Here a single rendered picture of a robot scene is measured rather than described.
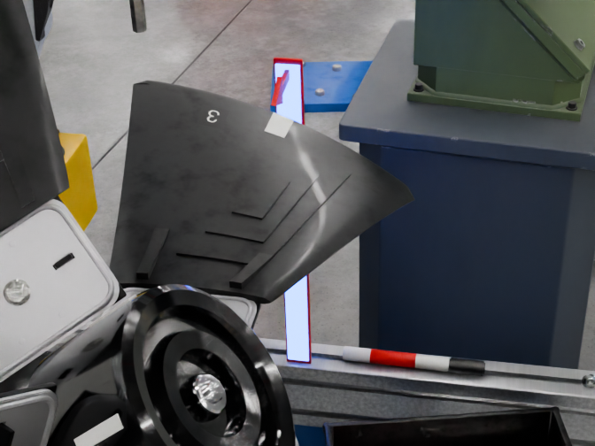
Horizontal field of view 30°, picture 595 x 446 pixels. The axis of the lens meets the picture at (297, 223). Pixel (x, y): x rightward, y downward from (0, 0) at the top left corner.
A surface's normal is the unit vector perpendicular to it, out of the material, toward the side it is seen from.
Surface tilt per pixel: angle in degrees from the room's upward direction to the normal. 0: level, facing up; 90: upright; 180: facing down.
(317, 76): 0
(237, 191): 10
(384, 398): 90
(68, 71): 0
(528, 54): 90
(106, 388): 53
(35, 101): 46
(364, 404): 90
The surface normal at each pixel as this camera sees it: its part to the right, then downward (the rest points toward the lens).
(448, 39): -0.32, 0.53
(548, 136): -0.03, -0.83
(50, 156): 0.36, -0.22
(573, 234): 0.47, 0.47
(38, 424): 0.79, 0.36
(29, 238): 0.18, -0.07
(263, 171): 0.20, -0.80
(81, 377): -0.66, -0.36
